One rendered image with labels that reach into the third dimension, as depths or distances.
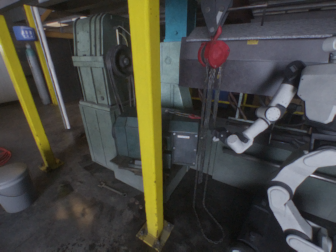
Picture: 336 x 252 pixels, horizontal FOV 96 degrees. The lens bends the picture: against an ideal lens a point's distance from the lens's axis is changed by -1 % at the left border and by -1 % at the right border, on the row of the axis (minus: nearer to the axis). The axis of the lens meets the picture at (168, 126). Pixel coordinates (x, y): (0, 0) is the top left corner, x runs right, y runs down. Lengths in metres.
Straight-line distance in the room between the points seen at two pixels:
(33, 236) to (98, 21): 1.91
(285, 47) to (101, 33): 1.53
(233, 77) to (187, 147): 0.75
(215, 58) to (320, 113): 0.59
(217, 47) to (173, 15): 0.89
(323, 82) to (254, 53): 0.73
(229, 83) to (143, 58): 1.00
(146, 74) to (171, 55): 1.07
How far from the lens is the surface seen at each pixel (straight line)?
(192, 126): 1.29
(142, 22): 0.77
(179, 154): 1.38
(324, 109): 0.98
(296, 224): 1.40
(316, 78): 0.97
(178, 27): 1.81
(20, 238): 1.96
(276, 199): 1.23
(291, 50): 1.58
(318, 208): 2.08
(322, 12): 3.14
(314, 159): 1.07
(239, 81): 1.58
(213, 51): 1.05
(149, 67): 0.76
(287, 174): 1.18
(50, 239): 1.81
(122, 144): 1.50
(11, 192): 2.03
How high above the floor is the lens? 1.35
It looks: 25 degrees down
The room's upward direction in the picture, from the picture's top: straight up
